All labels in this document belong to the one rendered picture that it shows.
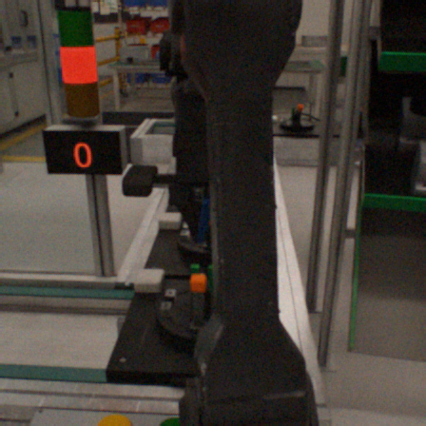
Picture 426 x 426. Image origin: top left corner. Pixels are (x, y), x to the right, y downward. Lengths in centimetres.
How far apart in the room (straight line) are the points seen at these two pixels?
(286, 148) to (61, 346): 126
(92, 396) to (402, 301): 43
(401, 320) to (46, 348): 54
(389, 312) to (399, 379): 19
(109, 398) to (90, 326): 23
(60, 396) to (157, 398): 12
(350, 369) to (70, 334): 47
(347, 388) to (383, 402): 6
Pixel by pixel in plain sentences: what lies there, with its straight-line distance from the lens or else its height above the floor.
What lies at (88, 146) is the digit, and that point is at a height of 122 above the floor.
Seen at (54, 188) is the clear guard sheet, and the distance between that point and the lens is 88.
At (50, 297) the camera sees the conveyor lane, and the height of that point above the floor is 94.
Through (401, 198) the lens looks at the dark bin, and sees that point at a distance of 60.
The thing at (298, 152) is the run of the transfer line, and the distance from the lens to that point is 187.
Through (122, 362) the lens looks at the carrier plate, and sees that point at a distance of 69.
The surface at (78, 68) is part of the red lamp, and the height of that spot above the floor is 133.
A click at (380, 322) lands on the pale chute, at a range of 70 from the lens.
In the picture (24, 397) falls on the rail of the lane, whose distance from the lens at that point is 69.
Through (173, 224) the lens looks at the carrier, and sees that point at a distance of 105.
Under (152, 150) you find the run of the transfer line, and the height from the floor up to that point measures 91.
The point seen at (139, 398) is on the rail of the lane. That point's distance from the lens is 66.
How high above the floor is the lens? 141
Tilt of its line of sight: 23 degrees down
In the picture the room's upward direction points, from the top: straight up
